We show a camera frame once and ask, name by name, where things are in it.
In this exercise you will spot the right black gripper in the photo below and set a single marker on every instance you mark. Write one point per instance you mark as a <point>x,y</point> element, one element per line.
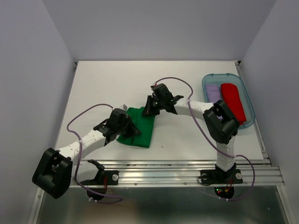
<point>148,110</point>

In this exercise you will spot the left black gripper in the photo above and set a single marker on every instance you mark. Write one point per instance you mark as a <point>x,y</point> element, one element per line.
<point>133,130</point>

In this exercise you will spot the green t shirt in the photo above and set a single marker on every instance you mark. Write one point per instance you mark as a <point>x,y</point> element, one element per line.
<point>145,125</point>

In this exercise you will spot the translucent blue plastic bin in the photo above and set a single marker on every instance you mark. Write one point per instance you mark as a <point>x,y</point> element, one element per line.
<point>219,79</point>

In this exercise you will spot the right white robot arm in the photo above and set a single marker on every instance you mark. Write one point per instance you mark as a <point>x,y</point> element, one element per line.
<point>221,123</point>

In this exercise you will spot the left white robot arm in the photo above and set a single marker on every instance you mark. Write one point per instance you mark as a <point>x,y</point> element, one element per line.
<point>54,171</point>

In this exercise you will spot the lavender t shirt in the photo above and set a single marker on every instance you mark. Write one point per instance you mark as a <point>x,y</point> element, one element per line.
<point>213,93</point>

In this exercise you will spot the red t shirt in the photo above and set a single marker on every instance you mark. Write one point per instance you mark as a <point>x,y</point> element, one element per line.
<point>230,95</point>

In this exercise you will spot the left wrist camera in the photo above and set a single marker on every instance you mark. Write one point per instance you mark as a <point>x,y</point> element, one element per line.
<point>123,107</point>

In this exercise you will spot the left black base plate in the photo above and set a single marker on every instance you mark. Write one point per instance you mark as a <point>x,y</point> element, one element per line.
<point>102,178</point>

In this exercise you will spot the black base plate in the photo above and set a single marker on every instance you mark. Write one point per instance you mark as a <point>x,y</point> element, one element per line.
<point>210,177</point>
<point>102,178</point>

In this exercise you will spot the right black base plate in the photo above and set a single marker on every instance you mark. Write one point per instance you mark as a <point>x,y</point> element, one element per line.
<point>210,177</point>

